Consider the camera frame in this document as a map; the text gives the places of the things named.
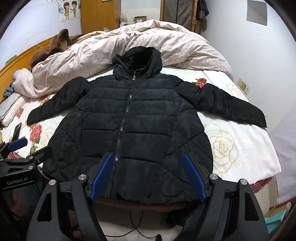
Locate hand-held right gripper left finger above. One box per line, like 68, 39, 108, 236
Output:
26, 152, 115, 241

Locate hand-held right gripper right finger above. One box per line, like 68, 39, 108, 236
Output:
181, 152, 270, 241

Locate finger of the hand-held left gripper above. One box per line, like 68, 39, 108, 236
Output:
25, 146, 53, 166
0, 137, 28, 160

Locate black hooded puffer jacket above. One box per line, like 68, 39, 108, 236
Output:
26, 46, 267, 205

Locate grey blue crumpled clothes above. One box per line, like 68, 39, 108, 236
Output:
3, 71, 20, 98

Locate black phone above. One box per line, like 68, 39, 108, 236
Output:
12, 122, 22, 142

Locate person's left leg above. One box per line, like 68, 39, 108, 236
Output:
14, 185, 47, 224

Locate white pillow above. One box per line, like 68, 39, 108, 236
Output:
0, 93, 25, 127

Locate white floral bed blanket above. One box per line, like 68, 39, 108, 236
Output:
0, 66, 281, 186

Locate red patterned bed sheet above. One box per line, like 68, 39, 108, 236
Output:
249, 176, 275, 193

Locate wooden headboard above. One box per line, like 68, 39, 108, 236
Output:
0, 36, 55, 102

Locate teal box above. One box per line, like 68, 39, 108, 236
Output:
264, 202, 292, 225

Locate brown plush toy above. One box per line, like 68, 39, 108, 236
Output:
30, 28, 87, 69

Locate pale pink duvet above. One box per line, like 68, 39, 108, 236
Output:
14, 19, 234, 99

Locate wooden wardrobe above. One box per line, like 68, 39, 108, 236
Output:
80, 0, 162, 35

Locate grey fabric wardrobe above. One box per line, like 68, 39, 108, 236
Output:
162, 0, 194, 24

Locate hanging bags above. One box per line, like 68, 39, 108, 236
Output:
195, 0, 209, 20

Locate black cable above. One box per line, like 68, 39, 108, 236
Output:
128, 210, 162, 241

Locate cartoon wall poster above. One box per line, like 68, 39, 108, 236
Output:
57, 0, 81, 22

